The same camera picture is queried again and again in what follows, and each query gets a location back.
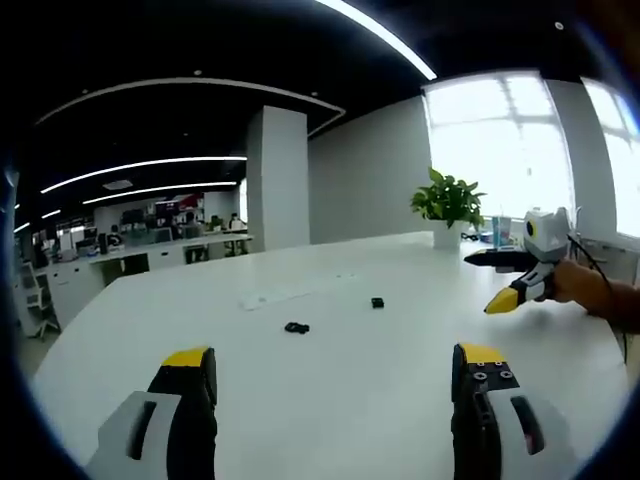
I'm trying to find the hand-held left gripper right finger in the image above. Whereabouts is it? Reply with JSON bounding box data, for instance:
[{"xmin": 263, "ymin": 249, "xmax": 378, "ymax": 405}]
[{"xmin": 450, "ymin": 342, "xmax": 574, "ymax": 480}]

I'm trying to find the white table cable cover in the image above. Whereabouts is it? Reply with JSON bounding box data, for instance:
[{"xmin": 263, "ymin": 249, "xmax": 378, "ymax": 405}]
[{"xmin": 238, "ymin": 272, "xmax": 359, "ymax": 312}]

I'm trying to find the white office chair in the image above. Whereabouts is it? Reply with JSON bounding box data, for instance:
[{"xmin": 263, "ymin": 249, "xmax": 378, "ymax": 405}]
[{"xmin": 17, "ymin": 260, "xmax": 62, "ymax": 341}]

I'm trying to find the blue and white box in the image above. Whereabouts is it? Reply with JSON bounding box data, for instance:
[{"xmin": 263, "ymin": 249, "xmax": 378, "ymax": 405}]
[{"xmin": 490, "ymin": 215, "xmax": 512, "ymax": 247}]

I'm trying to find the person's right hand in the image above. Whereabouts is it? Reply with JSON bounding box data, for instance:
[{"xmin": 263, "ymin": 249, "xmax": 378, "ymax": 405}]
[{"xmin": 549, "ymin": 258, "xmax": 612, "ymax": 315}]

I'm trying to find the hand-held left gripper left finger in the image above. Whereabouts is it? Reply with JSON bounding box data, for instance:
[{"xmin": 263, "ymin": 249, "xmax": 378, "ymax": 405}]
[{"xmin": 85, "ymin": 345, "xmax": 219, "ymax": 480}]

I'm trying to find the green potted plant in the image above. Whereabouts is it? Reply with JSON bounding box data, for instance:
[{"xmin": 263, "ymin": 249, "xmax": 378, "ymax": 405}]
[{"xmin": 410, "ymin": 166, "xmax": 487, "ymax": 251}]

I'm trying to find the white office desk row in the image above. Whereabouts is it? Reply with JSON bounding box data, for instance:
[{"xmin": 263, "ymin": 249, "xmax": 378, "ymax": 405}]
[{"xmin": 87, "ymin": 232, "xmax": 255, "ymax": 276}]

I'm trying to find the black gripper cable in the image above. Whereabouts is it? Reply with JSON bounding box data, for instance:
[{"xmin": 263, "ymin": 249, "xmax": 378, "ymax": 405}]
[{"xmin": 566, "ymin": 232, "xmax": 632, "ymax": 366}]

